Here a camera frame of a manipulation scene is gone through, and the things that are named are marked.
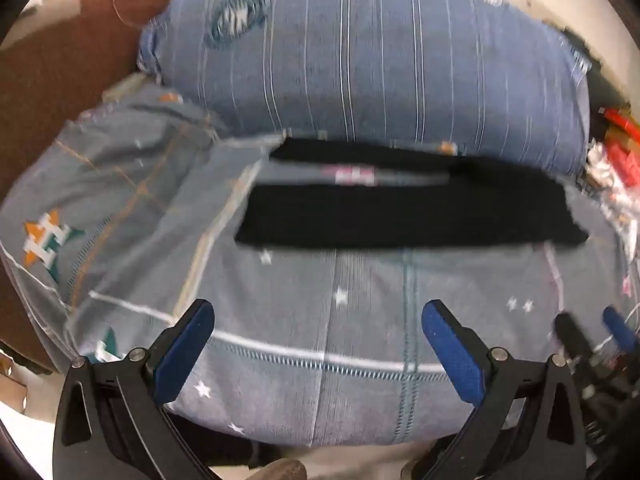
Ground red packaging clutter pile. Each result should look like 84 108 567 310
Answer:
592 107 640 188

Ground white plastic bag clutter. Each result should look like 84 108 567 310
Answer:
584 141 639 263

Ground grey star-patterned bed quilt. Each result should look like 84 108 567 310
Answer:
1 84 639 446

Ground blue plaid bedding bundle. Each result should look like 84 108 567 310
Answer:
138 0 589 174

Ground black pants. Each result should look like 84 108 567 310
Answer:
235 139 588 250

